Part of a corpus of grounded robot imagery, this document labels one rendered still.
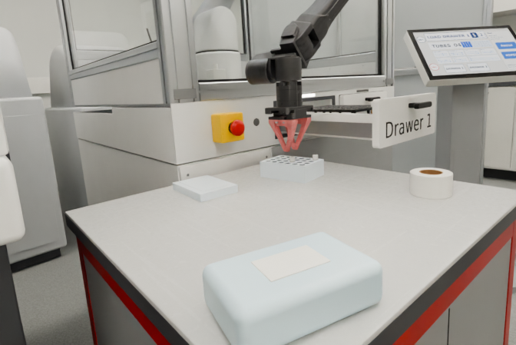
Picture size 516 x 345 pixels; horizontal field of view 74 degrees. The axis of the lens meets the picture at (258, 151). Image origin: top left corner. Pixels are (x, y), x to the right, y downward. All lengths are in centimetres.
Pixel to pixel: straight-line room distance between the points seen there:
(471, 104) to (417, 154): 84
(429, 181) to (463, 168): 129
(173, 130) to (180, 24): 24
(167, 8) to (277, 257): 65
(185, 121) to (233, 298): 60
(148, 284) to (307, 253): 18
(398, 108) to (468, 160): 111
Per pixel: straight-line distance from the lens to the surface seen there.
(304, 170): 74
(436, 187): 67
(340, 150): 127
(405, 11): 269
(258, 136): 97
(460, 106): 188
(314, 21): 81
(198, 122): 86
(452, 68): 176
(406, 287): 40
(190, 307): 37
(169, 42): 84
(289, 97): 74
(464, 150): 193
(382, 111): 81
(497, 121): 380
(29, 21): 407
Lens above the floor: 97
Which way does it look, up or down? 10 degrees down
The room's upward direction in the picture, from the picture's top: 3 degrees counter-clockwise
